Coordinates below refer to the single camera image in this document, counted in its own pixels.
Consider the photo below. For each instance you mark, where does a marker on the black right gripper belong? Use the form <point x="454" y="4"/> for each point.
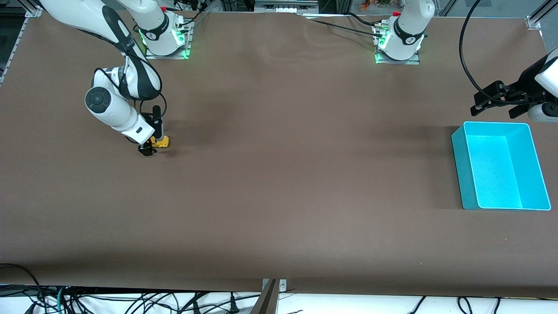
<point x="147" y="150"/>

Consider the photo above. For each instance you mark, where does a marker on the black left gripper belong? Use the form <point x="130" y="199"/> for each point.
<point x="524" y="87"/>

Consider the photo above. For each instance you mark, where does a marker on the yellow beetle toy car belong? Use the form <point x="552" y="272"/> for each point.
<point x="162" y="142"/>

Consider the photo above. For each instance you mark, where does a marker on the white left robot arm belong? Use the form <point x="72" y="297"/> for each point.
<point x="405" y="35"/>

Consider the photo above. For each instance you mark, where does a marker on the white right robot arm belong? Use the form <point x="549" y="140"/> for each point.
<point x="109" y="104"/>

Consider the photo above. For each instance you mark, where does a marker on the cyan plastic bin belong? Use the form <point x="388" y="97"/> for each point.
<point x="497" y="174"/>

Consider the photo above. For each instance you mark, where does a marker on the grey background device box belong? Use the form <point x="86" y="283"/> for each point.
<point x="285" y="5"/>

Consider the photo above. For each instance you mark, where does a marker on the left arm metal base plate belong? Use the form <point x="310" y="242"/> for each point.
<point x="414" y="61"/>

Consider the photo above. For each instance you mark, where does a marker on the aluminium frame corner rail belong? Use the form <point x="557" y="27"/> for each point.
<point x="538" y="17"/>

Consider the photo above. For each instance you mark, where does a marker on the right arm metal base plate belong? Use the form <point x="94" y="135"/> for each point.
<point x="188" y="39"/>

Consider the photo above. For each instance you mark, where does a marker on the metal table edge bracket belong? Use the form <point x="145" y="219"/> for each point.
<point x="282" y="285"/>

